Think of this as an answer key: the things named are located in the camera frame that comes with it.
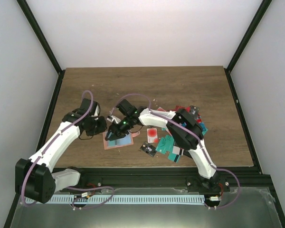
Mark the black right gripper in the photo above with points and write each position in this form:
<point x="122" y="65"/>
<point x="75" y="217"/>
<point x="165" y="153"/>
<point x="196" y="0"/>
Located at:
<point x="118" y="132"/>

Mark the red VIP card behind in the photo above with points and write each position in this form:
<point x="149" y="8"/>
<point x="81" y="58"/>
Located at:
<point x="178" y="109"/>

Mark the black aluminium frame rail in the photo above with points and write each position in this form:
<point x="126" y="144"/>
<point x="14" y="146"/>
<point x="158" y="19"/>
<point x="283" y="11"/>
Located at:
<point x="251" y="177"/>

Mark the black VIP card lower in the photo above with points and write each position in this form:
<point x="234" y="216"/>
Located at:
<point x="148" y="149"/>

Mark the white red circle card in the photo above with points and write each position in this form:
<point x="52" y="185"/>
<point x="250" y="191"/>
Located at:
<point x="152" y="136"/>

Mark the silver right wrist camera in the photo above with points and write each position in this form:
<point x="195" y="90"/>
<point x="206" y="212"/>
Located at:
<point x="113" y="119"/>

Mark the white slotted cable duct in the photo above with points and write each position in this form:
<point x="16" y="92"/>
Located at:
<point x="131" y="199"/>

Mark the black VIP logo card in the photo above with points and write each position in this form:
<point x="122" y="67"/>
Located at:
<point x="194" y="111"/>

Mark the grey metal tray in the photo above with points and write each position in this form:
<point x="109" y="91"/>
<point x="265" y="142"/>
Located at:
<point x="248" y="208"/>

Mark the teal card large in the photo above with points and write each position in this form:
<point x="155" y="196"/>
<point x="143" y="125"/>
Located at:
<point x="168" y="145"/>

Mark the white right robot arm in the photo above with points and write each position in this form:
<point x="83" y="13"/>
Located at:
<point x="185" y="130"/>

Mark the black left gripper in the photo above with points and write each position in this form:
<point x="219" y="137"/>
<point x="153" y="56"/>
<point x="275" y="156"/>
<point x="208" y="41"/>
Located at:
<point x="103" y="127"/>

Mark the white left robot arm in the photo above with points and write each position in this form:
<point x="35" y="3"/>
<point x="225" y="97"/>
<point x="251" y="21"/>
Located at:
<point x="54" y="152"/>

